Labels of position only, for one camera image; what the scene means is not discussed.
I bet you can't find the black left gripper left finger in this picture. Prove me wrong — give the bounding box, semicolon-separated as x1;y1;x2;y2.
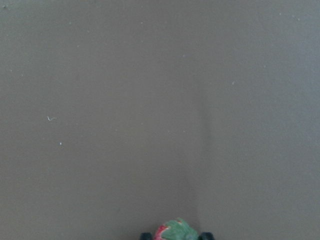
139;232;152;240

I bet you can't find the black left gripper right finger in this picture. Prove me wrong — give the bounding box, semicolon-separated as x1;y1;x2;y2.
200;232;215;240

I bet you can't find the red strawberry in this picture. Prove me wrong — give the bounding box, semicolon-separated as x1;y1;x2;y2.
153;218;199;240

